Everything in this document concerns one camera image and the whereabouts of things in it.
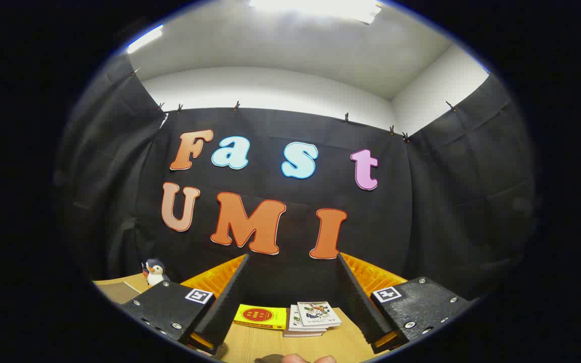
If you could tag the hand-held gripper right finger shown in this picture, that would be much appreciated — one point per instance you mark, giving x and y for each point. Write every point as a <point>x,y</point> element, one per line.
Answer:
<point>358,307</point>

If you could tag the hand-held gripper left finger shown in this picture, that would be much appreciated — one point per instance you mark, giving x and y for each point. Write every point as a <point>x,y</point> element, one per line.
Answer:
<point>227,307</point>

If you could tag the yellow book with red circle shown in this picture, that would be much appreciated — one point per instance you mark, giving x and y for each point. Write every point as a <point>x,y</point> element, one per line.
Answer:
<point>260,316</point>

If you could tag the white floral cover book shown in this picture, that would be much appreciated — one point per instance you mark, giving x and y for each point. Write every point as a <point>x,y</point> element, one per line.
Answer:
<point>318,313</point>

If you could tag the brown spine book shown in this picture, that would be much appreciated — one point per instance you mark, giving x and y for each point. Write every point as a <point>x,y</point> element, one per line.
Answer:
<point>300,333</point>

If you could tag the white illustrated cover book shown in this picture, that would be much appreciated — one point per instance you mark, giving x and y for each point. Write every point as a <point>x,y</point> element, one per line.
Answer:
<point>294,320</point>

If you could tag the blue white penguin plush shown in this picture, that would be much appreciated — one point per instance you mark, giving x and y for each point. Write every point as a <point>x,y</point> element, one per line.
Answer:
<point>156,275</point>

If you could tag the ceiling light panel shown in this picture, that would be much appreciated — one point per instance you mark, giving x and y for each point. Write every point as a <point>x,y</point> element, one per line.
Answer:
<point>315,7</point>
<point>145,39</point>

